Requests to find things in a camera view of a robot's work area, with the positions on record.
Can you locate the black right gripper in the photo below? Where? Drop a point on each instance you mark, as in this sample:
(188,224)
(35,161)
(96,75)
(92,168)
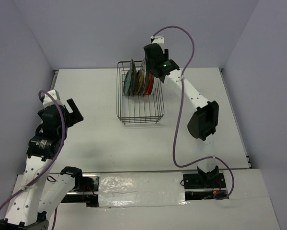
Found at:
(166,54)

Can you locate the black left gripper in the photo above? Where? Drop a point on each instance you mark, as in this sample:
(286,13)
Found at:
(75,115)

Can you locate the white plate blue floral rim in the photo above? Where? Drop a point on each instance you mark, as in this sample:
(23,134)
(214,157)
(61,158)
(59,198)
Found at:
(144,66)

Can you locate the red plate with blue flowers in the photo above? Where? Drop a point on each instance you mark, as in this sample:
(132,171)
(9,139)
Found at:
(150,85)

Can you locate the dark teal glazed plate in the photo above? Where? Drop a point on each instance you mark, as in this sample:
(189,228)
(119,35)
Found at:
(133,77)

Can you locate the green plate blue floral pattern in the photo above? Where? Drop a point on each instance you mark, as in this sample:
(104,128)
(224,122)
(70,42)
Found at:
(127,83)

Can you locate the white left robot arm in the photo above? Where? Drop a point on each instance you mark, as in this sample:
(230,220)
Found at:
(30,209)

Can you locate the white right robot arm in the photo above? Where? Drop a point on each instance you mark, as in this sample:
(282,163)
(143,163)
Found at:
(204,120)

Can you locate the brown yellow plate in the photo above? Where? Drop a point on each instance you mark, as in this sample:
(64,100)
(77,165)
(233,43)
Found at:
(141,79)

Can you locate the silver foil covered panel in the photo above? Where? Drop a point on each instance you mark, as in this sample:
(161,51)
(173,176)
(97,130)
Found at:
(141,189)

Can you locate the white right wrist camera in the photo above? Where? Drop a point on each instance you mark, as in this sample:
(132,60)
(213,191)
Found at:
(158,39)

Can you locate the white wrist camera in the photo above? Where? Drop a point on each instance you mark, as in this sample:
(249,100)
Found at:
(51,97)
(158,39)

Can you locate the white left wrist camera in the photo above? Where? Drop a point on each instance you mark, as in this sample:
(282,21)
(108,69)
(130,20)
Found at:
(51,97)

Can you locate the wire dish rack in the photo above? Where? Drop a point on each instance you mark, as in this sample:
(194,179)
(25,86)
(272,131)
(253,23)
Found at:
(137,109)

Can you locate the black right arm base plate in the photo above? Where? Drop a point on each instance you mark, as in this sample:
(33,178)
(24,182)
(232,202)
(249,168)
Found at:
(194,181)

